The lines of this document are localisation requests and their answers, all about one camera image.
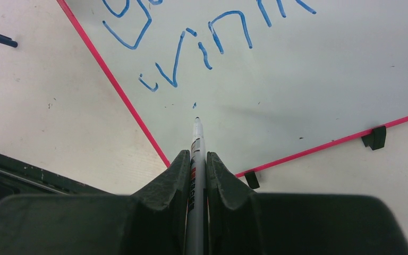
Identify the pink framed whiteboard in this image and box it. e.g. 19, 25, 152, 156
59, 1, 408, 176

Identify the black whiteboard clip left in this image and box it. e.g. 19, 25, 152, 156
244, 171, 260, 190

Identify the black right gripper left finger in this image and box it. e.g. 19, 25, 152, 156
0, 150, 190, 254

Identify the black whiteboard clip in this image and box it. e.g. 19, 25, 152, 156
361, 125, 387, 150
244, 171, 260, 190

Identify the blue marker cap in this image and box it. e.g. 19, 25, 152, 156
0, 34, 18, 48

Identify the white whiteboard marker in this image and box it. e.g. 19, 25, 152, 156
185, 117, 208, 254

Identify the black whiteboard clip right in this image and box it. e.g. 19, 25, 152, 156
361, 125, 387, 150

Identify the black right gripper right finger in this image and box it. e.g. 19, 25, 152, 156
206, 152, 408, 254

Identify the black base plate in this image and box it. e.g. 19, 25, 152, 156
0, 154, 107, 201

